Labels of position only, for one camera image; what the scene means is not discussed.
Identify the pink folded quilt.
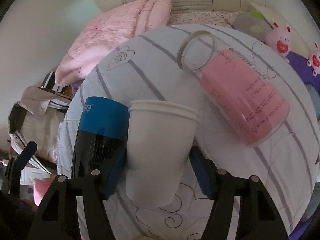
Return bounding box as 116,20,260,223
55,0,172,87

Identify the small pink bunny plush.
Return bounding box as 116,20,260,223
307,42,320,77

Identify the large pink bunny plush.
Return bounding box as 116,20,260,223
265,21,291,62

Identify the white grey striped quilt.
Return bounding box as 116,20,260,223
57,24,319,239

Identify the white paper cup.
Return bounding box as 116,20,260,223
125,100,199,207

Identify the purple pillow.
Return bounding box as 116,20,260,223
287,51,320,92

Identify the heart print bed sheet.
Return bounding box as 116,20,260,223
168,11,241,28

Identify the grey pillow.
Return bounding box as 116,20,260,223
228,12,272,42

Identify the beige clothes pile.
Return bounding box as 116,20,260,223
8,86,72,165

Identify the cream white pillow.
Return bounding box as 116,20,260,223
250,2,310,58

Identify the black can blue label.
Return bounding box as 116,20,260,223
71,96,129,178

